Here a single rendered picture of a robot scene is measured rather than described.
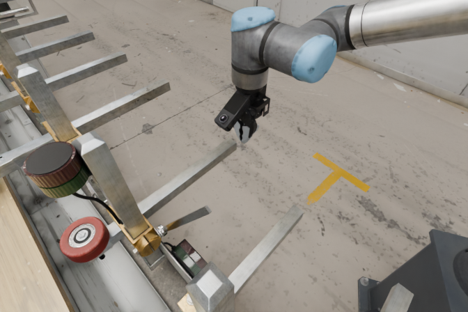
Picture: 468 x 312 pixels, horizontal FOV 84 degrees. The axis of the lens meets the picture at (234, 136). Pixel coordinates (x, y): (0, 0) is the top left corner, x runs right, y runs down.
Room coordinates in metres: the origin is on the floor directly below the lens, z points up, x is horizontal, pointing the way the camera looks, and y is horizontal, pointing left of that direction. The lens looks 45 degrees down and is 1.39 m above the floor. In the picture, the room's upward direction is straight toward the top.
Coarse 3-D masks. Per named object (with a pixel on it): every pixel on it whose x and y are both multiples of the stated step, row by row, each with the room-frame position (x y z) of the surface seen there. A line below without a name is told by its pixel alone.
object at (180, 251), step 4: (176, 248) 0.28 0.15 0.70; (180, 248) 0.28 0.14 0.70; (176, 252) 0.26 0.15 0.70; (180, 252) 0.26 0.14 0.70; (184, 252) 0.26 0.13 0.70; (180, 256) 0.25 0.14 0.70; (184, 256) 0.25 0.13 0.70; (188, 256) 0.25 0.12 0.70; (184, 260) 0.24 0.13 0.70; (188, 260) 0.24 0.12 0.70; (192, 260) 0.24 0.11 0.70; (188, 264) 0.24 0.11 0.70; (192, 264) 0.24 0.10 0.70; (192, 268) 0.23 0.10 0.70; (196, 268) 0.23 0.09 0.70; (196, 272) 0.22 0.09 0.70
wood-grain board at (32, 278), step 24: (0, 192) 0.32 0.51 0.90; (0, 216) 0.26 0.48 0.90; (24, 216) 0.27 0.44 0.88; (0, 240) 0.21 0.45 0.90; (24, 240) 0.21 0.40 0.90; (0, 264) 0.17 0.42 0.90; (24, 264) 0.17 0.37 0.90; (48, 264) 0.17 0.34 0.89; (0, 288) 0.13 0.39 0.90; (24, 288) 0.13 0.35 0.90; (48, 288) 0.13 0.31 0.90
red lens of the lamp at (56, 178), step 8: (32, 152) 0.23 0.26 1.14; (72, 152) 0.23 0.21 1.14; (72, 160) 0.21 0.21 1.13; (80, 160) 0.23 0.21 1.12; (24, 168) 0.20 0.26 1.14; (64, 168) 0.20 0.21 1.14; (72, 168) 0.21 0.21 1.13; (80, 168) 0.22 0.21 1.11; (32, 176) 0.19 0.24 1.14; (40, 176) 0.19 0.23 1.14; (48, 176) 0.19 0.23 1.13; (56, 176) 0.19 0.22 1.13; (64, 176) 0.20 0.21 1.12; (72, 176) 0.20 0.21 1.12; (40, 184) 0.19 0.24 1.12; (48, 184) 0.19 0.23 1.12; (56, 184) 0.19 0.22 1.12
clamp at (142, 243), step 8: (112, 208) 0.30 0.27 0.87; (112, 216) 0.28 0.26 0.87; (120, 224) 0.26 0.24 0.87; (128, 232) 0.24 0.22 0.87; (144, 232) 0.24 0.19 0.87; (152, 232) 0.24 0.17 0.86; (136, 240) 0.22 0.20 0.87; (144, 240) 0.22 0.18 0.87; (152, 240) 0.23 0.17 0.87; (160, 240) 0.24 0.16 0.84; (136, 248) 0.21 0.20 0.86; (144, 248) 0.21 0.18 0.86; (152, 248) 0.23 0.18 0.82
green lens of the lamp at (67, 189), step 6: (84, 168) 0.23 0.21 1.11; (78, 174) 0.21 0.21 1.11; (84, 174) 0.22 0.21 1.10; (72, 180) 0.20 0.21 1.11; (78, 180) 0.21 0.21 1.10; (84, 180) 0.21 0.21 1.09; (60, 186) 0.19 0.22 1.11; (66, 186) 0.19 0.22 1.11; (72, 186) 0.20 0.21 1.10; (78, 186) 0.20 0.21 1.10; (48, 192) 0.19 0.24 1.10; (54, 192) 0.19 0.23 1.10; (60, 192) 0.19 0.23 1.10; (66, 192) 0.19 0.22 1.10; (72, 192) 0.19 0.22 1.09
